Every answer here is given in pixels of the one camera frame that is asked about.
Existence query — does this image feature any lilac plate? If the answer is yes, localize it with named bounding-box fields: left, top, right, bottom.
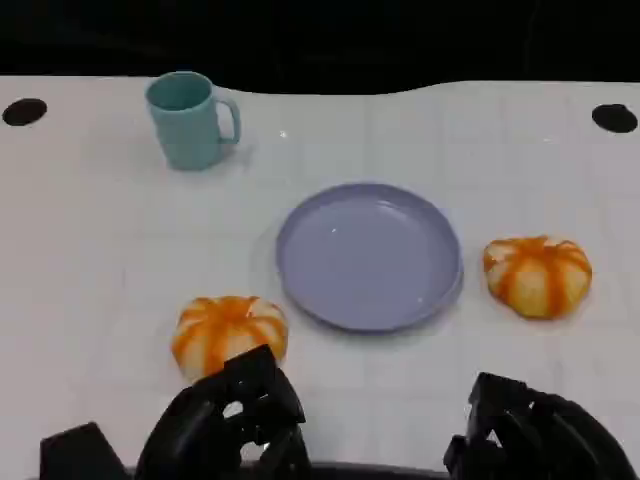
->
left=275, top=182, right=465, bottom=336

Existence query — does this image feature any pale green mug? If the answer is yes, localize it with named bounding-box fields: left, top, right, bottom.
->
left=144, top=70, right=243, bottom=173

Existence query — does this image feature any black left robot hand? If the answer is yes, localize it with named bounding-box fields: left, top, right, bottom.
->
left=133, top=343, right=312, bottom=480

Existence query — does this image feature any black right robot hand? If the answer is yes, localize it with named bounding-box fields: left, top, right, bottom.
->
left=442, top=371, right=637, bottom=480

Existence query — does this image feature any orange white toy bread roll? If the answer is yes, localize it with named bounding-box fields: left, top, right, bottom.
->
left=482, top=234, right=594, bottom=322
left=171, top=295, right=290, bottom=384

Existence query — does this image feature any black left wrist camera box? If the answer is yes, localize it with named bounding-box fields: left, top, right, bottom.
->
left=39, top=421, right=128, bottom=480

